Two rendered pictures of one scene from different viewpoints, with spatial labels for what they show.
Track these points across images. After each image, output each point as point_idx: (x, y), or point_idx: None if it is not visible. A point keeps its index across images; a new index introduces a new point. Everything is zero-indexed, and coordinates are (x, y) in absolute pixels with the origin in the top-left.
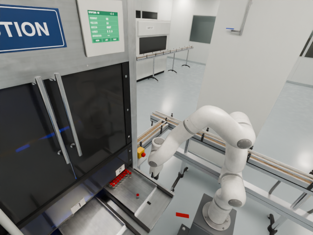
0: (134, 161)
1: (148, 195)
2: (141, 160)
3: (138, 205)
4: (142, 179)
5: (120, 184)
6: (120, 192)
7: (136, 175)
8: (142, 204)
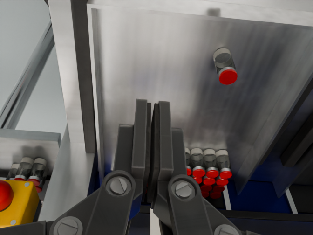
0: (69, 193)
1: (194, 15)
2: (18, 145)
3: (263, 30)
4: (107, 91)
5: (191, 145)
6: (227, 128)
7: (106, 125)
8: (265, 16)
